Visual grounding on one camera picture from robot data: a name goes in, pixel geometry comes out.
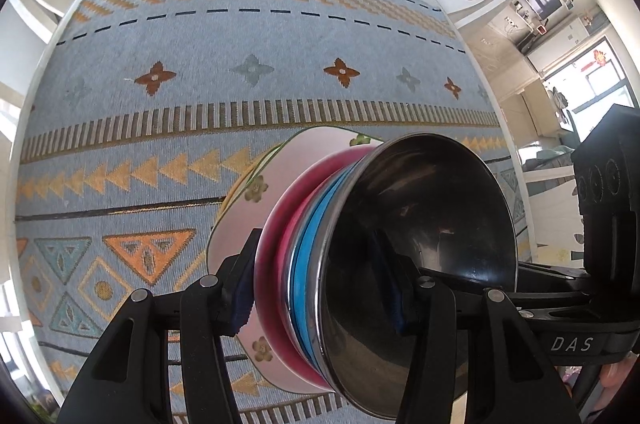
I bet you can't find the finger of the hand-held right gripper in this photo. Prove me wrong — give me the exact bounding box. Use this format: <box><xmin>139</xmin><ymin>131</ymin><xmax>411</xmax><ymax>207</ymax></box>
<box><xmin>510</xmin><ymin>261</ymin><xmax>595</xmax><ymax>305</ymax></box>

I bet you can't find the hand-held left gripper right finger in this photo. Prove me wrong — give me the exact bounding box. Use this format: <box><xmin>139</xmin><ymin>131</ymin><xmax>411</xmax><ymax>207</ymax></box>
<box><xmin>392</xmin><ymin>274</ymin><xmax>583</xmax><ymax>424</ymax></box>

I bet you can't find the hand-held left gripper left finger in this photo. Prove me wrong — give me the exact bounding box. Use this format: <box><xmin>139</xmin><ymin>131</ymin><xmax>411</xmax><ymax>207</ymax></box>
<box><xmin>57</xmin><ymin>228</ymin><xmax>263</xmax><ymax>424</ymax></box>

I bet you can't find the red steel bowl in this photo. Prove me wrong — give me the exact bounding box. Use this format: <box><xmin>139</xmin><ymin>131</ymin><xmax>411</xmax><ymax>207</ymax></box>
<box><xmin>253</xmin><ymin>146</ymin><xmax>386</xmax><ymax>397</ymax></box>

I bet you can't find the blue steel bowl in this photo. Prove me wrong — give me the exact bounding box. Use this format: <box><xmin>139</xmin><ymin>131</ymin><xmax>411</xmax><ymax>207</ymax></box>
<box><xmin>287</xmin><ymin>133</ymin><xmax>518</xmax><ymax>420</ymax></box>

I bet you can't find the small hexagonal tree print plate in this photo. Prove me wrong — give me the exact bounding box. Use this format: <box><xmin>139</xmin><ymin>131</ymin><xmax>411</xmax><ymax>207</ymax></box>
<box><xmin>206</xmin><ymin>126</ymin><xmax>386</xmax><ymax>395</ymax></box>

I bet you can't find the person's right hand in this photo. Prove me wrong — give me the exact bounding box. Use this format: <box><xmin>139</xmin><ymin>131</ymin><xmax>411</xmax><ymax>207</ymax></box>
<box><xmin>597</xmin><ymin>354</ymin><xmax>636</xmax><ymax>390</ymax></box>

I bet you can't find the blue patterned woven table mat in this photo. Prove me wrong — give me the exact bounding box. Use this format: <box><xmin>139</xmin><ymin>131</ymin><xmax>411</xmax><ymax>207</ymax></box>
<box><xmin>15</xmin><ymin>0</ymin><xmax>531</xmax><ymax>424</ymax></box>

